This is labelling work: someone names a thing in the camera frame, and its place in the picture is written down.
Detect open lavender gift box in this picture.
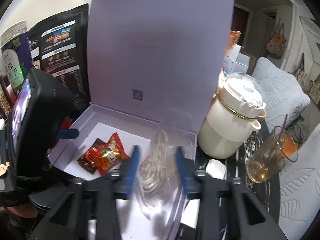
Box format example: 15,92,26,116
47,0,247,240

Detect dark red candy packet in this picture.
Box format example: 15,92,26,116
78,138,107,175

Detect glass cup with spoon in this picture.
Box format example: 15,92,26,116
246,123,298,183

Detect cream ceramic lidded pot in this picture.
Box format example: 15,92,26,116
197,73,266,159

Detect black phone on stand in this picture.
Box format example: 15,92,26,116
11,78,32,152

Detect black snack bag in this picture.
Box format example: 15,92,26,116
28,4,91,116

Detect light blue leaf cushion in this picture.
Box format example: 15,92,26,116
279,126,320,239
252,57,310,132

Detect clear bag with white flower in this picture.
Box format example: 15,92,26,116
138,100,198,218

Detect dark label plastic jar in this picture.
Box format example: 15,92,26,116
1,20,34,116

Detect far light blue leaf cushion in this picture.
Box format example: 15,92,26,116
252,57,310,132

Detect red cartoon snack packet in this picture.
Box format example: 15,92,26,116
103,133,130,172

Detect near light blue leaf cushion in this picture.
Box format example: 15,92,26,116
279,126,320,239

